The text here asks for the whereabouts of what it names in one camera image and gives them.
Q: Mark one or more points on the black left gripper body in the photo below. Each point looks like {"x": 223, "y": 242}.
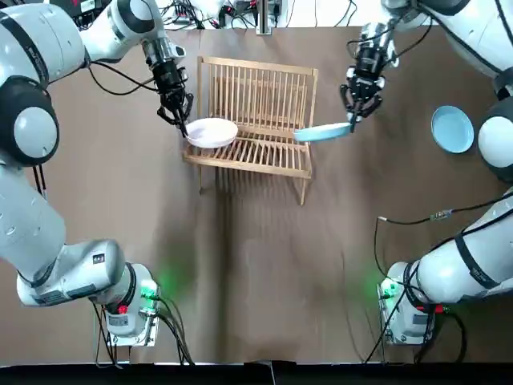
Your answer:
{"x": 170, "y": 78}

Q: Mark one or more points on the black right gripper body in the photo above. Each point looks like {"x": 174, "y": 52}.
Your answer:
{"x": 366, "y": 74}

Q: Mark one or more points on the pale plate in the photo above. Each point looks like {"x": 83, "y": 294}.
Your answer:
{"x": 210, "y": 132}

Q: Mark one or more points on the blue plate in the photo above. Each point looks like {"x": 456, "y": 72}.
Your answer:
{"x": 453, "y": 129}
{"x": 320, "y": 133}

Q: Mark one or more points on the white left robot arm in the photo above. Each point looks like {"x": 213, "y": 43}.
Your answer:
{"x": 36, "y": 224}

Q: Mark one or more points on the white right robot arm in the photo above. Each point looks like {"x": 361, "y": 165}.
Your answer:
{"x": 453, "y": 276}

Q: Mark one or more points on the wooden dish rack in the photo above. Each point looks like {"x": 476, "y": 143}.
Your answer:
{"x": 256, "y": 154}

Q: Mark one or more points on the grey hub with red plugs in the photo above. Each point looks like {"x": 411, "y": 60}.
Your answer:
{"x": 229, "y": 12}

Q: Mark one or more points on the aluminium post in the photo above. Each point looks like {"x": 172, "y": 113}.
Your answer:
{"x": 267, "y": 16}

